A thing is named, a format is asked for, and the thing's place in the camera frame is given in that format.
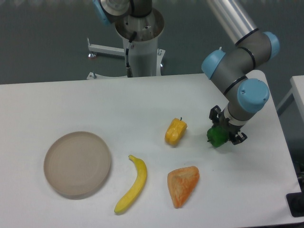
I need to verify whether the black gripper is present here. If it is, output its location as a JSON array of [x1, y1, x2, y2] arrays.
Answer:
[[209, 105, 247, 145]]

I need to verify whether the green toy pepper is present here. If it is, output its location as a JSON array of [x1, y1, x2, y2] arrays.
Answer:
[[207, 126, 229, 148]]

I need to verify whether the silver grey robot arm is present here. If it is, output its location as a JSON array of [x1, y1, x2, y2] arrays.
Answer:
[[93, 0, 280, 147]]

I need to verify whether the yellow toy pepper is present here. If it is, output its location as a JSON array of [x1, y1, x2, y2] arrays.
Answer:
[[164, 117, 188, 146]]

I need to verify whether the orange toy toast slice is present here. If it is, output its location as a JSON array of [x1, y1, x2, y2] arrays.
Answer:
[[167, 166, 200, 209]]

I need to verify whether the white side table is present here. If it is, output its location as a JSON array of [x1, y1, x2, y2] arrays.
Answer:
[[276, 76, 304, 119]]

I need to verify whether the yellow toy banana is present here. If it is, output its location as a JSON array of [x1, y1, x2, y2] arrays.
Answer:
[[114, 155, 148, 214]]

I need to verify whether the black device at table edge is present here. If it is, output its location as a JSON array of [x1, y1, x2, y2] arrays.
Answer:
[[286, 192, 304, 218]]

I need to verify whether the beige round plate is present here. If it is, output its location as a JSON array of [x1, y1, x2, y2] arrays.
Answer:
[[43, 131, 112, 200]]

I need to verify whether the black cable on pedestal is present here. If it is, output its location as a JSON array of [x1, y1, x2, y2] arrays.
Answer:
[[125, 31, 137, 78]]

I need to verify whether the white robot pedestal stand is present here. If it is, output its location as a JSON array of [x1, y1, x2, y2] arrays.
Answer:
[[88, 8, 165, 77]]

